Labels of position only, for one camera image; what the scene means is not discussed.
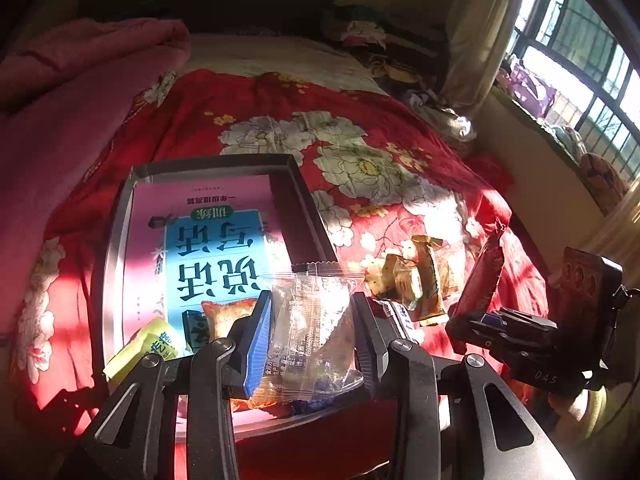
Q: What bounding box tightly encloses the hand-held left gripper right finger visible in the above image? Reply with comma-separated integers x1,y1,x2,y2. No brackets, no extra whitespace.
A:
350,292,576,480

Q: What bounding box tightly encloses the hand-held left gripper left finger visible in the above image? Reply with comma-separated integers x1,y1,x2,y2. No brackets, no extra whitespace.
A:
75,290,275,480

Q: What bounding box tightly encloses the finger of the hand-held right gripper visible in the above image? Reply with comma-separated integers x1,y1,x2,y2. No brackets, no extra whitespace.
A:
445,316,501,357
467,306,558,341

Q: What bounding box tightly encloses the orange snack packet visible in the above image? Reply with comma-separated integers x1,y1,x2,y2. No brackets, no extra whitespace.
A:
200,297,259,343
235,375,293,413

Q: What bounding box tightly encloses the red snack packet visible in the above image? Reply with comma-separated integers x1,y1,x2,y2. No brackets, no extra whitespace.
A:
447,225,506,322

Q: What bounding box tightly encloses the clear cake packet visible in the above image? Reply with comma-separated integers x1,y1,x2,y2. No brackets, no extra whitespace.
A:
250,260,366,406

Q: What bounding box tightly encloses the yellow-green snack packet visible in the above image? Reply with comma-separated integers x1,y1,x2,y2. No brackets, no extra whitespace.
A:
102,317,193,382

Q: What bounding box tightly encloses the metal tray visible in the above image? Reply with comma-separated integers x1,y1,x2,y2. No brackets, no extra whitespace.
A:
92,152,368,436

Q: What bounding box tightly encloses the person's right hand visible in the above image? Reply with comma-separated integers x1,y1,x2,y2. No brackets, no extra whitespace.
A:
545,392,588,426

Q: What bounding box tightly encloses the striped blue white snack packet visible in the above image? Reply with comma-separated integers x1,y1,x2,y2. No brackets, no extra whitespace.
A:
384,300,417,342

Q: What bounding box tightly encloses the golden snack packet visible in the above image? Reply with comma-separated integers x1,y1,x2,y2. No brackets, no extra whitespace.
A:
412,234,452,328
380,252,426,311

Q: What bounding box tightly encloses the pink and blue book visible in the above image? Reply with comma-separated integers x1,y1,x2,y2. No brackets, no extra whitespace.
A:
122,175,301,361

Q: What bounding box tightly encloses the beige curtain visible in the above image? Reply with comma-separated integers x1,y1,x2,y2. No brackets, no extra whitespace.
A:
595,195,640,273
440,0,531,111

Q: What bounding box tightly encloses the red floral bedsheet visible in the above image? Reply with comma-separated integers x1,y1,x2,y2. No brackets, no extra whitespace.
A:
10,67,551,480

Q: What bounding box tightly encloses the orange patterned cushion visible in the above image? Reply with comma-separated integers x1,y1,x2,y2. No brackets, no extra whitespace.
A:
579,152,632,217

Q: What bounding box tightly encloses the purple bag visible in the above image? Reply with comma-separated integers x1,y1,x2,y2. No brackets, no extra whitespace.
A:
507,60,557,118

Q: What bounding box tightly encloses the pale bed sheet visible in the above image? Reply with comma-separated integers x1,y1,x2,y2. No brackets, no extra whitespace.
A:
180,35,391,96

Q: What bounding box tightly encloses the barred window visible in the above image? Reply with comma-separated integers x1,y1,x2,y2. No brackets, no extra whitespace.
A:
505,0,640,181

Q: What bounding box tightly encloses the pink blanket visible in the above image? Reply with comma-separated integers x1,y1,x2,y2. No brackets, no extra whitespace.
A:
0,17,193,341

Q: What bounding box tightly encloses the pile of clothes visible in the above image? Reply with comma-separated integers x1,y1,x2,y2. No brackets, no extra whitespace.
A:
320,5,476,141

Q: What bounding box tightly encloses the dark headboard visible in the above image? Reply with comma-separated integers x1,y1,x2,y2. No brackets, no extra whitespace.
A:
75,0,346,36

